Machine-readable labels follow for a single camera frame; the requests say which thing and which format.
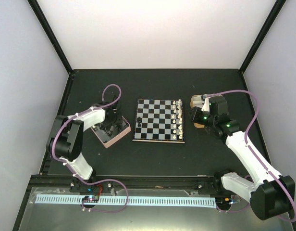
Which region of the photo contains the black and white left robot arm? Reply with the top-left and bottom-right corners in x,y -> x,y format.
46,96 -> 131,192

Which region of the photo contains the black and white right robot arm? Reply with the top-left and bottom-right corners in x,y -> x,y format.
189,94 -> 296,220

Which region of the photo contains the black chess piece on board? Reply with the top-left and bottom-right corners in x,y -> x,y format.
136,117 -> 142,128

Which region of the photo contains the left circuit board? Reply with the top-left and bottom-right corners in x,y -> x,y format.
81,195 -> 99,204

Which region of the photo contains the circuit board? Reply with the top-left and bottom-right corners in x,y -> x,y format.
81,195 -> 99,204
216,197 -> 237,205

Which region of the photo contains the right circuit board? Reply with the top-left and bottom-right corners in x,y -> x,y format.
216,197 -> 237,205

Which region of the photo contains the pink metal tin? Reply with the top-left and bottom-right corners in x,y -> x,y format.
91,116 -> 131,148

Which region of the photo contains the gold metal tin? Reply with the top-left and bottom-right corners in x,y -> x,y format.
190,95 -> 205,128

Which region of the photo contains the black and white chessboard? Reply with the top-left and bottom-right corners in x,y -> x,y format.
133,99 -> 185,143

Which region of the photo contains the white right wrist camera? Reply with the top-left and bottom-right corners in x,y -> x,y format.
201,94 -> 210,112

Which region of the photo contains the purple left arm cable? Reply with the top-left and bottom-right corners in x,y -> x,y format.
49,84 -> 129,214

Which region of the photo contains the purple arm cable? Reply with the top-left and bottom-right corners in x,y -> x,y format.
205,90 -> 296,222
49,84 -> 129,214

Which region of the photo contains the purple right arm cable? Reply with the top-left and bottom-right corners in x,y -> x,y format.
205,90 -> 296,222

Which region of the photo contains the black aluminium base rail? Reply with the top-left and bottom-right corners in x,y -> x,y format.
27,175 -> 231,195

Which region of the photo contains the light blue slotted cable duct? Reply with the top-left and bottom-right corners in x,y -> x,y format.
35,194 -> 216,208

